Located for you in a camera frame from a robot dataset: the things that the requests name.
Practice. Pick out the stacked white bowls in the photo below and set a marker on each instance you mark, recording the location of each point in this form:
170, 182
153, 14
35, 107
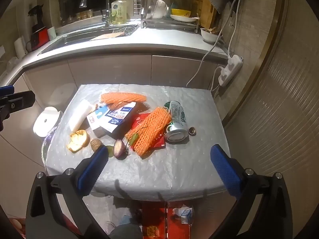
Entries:
159, 8

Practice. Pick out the red black blender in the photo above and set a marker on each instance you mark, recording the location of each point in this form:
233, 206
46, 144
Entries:
39, 37

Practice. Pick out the white power strip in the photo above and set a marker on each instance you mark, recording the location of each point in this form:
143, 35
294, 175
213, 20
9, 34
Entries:
230, 68

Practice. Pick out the wooden board in sink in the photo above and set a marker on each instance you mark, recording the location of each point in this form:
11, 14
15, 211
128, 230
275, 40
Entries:
107, 36

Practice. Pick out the white bowl with food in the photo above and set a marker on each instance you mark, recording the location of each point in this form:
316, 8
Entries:
209, 37

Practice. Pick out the white round lid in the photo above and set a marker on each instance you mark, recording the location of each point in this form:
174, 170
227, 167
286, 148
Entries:
47, 122

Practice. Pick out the chrome kitchen faucet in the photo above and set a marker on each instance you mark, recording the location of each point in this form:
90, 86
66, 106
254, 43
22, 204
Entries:
107, 10

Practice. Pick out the blue white milk carton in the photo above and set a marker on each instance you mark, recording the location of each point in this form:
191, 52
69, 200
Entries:
98, 115

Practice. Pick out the brown taro root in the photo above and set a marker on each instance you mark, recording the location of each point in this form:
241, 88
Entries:
96, 144

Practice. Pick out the green dish soap bottle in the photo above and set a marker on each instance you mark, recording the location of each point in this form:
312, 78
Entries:
119, 11

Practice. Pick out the green chili pepper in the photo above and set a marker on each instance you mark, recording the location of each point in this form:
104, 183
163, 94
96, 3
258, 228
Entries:
134, 138

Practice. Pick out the red box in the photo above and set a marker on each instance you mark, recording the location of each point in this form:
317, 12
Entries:
174, 230

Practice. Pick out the row of glass jars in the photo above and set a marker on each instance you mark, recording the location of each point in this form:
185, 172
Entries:
82, 15

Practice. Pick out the wooden cutting board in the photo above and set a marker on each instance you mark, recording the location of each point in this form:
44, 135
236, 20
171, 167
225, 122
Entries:
205, 7

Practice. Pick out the white foam block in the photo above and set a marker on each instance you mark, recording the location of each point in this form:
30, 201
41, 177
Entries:
81, 114

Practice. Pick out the metal steamer tray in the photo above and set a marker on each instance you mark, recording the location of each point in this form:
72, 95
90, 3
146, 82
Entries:
128, 30

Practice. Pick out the wide orange foam net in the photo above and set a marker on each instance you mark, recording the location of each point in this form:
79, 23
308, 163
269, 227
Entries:
149, 132

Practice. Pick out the steel kitchen sink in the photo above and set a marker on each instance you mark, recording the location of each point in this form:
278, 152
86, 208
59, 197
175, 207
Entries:
74, 38

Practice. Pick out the orange peel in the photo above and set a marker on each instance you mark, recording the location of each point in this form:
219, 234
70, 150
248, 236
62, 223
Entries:
79, 139

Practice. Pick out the green vegetable slice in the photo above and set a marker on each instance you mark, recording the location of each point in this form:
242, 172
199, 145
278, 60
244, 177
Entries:
111, 151

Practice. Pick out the white plate with spoon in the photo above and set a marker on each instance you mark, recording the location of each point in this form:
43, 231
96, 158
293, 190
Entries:
182, 18

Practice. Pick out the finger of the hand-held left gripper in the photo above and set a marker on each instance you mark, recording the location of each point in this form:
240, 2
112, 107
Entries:
21, 100
7, 90

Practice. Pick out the small blue white carton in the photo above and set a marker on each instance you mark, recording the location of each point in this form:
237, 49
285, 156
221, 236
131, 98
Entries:
186, 216

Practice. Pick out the metal dish rack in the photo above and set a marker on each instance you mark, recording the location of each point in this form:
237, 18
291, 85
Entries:
162, 23

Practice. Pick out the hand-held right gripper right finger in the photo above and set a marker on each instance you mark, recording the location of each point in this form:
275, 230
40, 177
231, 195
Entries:
224, 169

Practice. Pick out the yellow bowl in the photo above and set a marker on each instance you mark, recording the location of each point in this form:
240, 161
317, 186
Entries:
180, 12

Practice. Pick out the purple onion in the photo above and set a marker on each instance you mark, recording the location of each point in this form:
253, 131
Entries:
120, 149

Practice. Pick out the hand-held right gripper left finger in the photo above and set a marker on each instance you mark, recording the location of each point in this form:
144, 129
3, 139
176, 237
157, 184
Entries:
92, 171

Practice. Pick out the brown nut shell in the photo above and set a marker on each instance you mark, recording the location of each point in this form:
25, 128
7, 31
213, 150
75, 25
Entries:
192, 131

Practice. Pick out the long orange foam net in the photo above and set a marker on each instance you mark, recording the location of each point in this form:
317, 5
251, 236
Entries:
124, 97

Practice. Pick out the green white drink can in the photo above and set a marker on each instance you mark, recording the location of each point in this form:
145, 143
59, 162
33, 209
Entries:
178, 119

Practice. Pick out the red packet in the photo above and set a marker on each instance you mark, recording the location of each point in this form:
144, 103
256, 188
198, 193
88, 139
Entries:
138, 123

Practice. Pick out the blue white wipes packet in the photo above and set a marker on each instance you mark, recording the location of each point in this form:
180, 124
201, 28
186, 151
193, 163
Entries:
119, 119

